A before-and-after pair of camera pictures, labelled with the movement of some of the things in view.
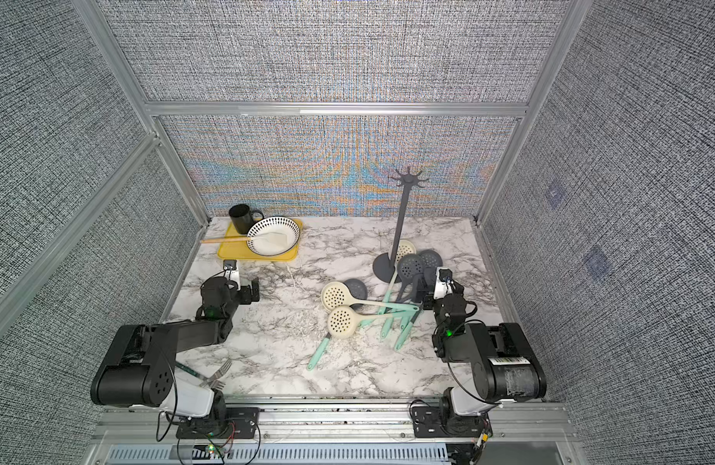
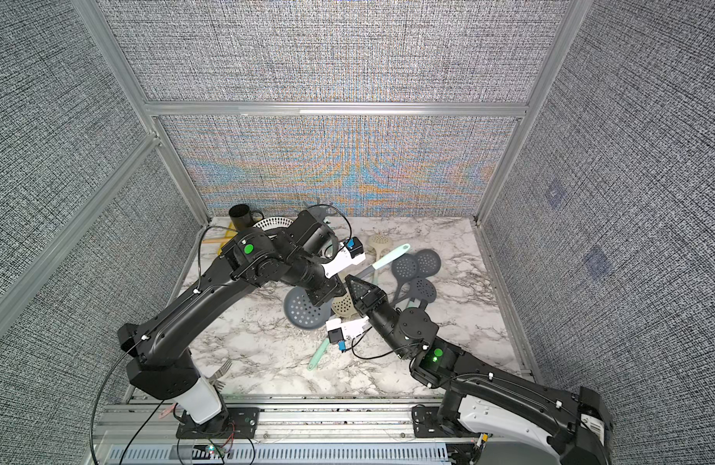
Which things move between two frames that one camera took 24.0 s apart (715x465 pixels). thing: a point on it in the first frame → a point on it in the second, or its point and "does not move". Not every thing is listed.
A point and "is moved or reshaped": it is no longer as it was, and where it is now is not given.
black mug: x=242 y=218 does not move
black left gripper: x=246 y=296 → x=332 y=290
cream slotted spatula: x=404 y=247 → x=380 y=242
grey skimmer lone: x=356 y=292 is moved or reshaped
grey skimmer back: x=431 y=260 does not move
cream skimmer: x=344 y=322 → x=344 y=305
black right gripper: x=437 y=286 → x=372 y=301
